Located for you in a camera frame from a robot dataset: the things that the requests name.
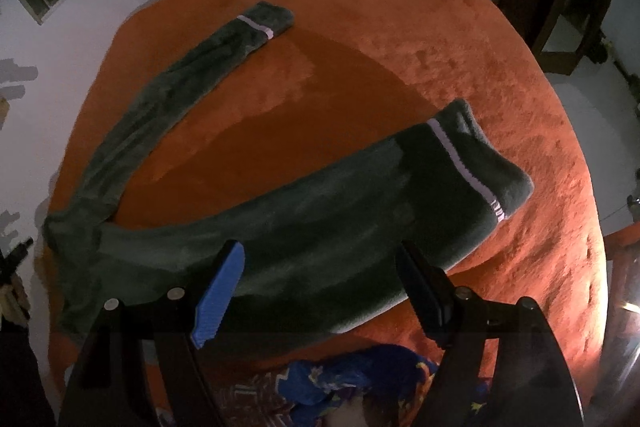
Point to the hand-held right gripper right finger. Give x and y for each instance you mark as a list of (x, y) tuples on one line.
[(425, 302)]

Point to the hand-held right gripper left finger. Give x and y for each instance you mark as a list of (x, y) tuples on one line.
[(220, 297)]

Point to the green fleece pants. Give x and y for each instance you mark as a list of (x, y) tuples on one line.
[(325, 217)]

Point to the blue printed cloth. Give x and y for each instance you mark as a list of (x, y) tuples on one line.
[(350, 372)]

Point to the orange fleece blanket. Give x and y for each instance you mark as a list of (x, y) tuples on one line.
[(400, 57)]

